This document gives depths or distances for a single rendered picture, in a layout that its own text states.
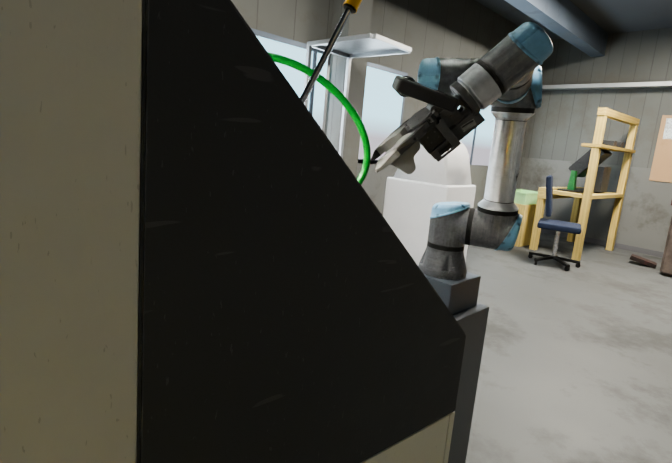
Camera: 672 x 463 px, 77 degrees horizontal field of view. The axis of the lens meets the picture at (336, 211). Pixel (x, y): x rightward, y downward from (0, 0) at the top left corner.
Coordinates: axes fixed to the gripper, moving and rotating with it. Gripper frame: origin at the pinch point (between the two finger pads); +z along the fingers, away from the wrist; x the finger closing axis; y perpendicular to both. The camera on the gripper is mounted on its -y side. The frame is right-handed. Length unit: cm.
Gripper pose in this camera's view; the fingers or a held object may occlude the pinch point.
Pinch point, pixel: (375, 159)
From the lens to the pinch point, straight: 82.2
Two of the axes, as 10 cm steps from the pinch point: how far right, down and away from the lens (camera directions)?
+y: 6.6, 6.9, 3.0
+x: -0.2, -3.9, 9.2
